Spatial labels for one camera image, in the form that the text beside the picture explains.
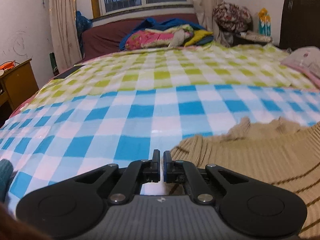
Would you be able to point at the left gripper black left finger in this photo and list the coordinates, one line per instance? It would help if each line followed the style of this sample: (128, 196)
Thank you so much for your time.
(134, 176)

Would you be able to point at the blue checkered bed sheet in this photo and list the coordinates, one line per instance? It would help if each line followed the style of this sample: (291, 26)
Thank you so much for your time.
(58, 141)

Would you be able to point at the dark wooden headboard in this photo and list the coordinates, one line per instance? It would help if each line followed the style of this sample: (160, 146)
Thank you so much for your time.
(299, 24)

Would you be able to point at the wooden bedside cabinet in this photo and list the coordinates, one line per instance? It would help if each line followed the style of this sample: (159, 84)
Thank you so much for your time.
(17, 85)

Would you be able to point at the colourful pile of bedding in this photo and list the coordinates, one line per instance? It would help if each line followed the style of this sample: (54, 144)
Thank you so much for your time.
(171, 33)

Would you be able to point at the teal folded garment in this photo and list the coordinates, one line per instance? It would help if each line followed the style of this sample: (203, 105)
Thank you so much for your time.
(6, 170)

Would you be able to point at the beige curtain left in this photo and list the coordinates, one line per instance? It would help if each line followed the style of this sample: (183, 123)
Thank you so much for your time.
(62, 14)

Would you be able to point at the pink pillow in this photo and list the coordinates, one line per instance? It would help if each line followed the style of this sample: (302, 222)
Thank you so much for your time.
(312, 77)

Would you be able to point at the maroon sofa bed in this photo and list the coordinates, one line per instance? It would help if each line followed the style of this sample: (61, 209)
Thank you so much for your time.
(105, 39)

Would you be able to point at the green checkered bed sheet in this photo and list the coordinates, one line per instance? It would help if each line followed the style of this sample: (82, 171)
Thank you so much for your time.
(147, 69)

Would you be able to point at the tan striped knit sweater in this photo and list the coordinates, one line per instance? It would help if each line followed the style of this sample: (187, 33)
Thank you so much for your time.
(281, 153)

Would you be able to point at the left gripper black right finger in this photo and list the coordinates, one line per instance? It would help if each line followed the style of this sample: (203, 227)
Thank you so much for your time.
(188, 175)

